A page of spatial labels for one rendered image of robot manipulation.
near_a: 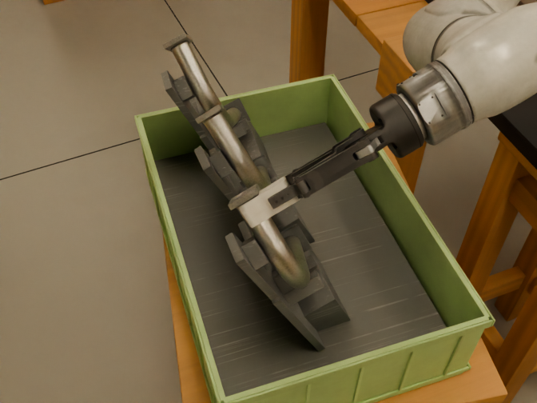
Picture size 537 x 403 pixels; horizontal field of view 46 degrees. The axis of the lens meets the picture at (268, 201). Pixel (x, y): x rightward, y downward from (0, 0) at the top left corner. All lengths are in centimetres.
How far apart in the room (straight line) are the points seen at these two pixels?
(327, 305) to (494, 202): 68
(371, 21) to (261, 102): 47
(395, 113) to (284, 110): 60
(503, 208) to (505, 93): 81
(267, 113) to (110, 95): 164
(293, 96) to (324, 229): 30
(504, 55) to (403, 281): 49
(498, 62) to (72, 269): 175
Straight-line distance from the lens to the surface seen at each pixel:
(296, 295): 90
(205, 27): 325
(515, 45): 78
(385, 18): 168
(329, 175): 73
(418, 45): 91
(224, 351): 104
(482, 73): 77
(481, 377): 113
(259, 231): 78
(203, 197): 123
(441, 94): 76
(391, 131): 76
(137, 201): 241
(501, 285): 196
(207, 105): 103
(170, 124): 127
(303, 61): 212
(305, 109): 135
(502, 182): 152
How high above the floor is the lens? 176
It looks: 48 degrees down
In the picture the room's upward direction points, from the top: straight up
